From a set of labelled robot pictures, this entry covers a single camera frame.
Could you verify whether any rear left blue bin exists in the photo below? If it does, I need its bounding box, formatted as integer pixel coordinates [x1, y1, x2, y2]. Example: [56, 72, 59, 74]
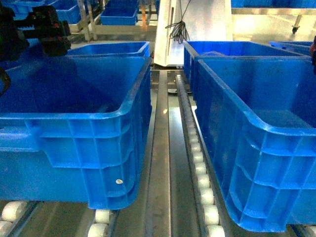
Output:
[68, 41, 150, 57]

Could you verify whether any rear right blue bin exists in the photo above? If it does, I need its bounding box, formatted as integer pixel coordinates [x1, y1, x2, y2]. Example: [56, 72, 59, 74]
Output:
[183, 41, 304, 91]

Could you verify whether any blue bin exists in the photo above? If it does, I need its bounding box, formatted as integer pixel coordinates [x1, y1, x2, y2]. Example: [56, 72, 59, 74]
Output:
[68, 41, 150, 57]
[194, 57, 316, 232]
[0, 56, 152, 210]
[183, 41, 304, 91]

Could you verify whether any white column with cables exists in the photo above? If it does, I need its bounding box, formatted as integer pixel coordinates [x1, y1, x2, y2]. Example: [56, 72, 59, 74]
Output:
[154, 0, 233, 67]

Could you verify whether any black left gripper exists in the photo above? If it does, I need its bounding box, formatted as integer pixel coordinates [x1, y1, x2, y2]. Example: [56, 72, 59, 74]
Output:
[14, 5, 71, 56]

